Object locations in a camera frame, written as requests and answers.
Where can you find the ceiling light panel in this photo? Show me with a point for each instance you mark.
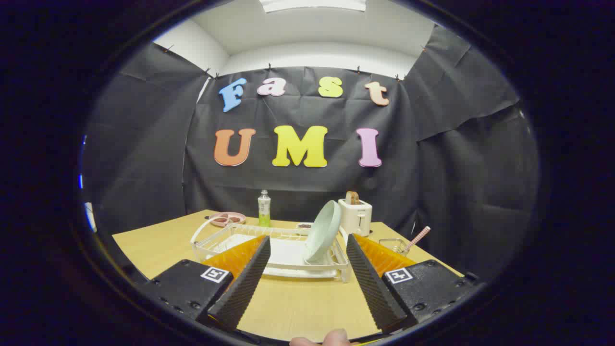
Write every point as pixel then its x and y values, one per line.
pixel 312 5

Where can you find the white drain tray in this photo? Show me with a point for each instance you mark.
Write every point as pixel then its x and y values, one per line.
pixel 288 252

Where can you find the black backdrop cloth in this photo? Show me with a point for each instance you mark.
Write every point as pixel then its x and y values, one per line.
pixel 432 168

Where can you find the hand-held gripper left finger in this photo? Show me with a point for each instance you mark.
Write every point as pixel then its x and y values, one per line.
pixel 245 283

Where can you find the clear bottle with green liquid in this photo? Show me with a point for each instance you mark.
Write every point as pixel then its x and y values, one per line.
pixel 264 206

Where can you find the pale green plate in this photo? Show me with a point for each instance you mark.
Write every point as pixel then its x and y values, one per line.
pixel 322 233

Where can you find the brown bread slice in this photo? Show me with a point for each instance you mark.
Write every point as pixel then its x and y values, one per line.
pixel 352 197

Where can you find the white divided tray of beans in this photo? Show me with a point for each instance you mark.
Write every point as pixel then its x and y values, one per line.
pixel 303 225

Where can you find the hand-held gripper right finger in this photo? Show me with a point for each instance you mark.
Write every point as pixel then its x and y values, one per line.
pixel 372 283

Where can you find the white toaster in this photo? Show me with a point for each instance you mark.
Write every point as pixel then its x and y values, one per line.
pixel 358 216

